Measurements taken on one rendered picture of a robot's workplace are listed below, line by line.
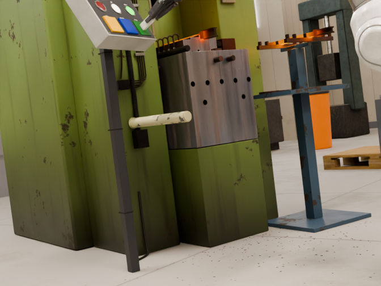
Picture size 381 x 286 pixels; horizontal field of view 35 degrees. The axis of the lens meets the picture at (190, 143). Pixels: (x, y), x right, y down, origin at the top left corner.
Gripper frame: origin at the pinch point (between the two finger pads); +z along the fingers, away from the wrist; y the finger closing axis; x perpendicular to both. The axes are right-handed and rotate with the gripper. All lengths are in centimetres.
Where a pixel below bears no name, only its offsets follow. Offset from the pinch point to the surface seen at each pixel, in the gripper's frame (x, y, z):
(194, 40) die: -3.8, 41.6, 3.5
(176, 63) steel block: -9.4, 33.0, 14.3
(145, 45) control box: -5.6, 2.7, 8.1
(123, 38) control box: -5.6, -16.8, 4.8
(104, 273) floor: -75, -14, 76
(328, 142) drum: -38, 533, 125
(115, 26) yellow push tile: -1.4, -20.3, 3.1
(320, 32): -32, 76, -39
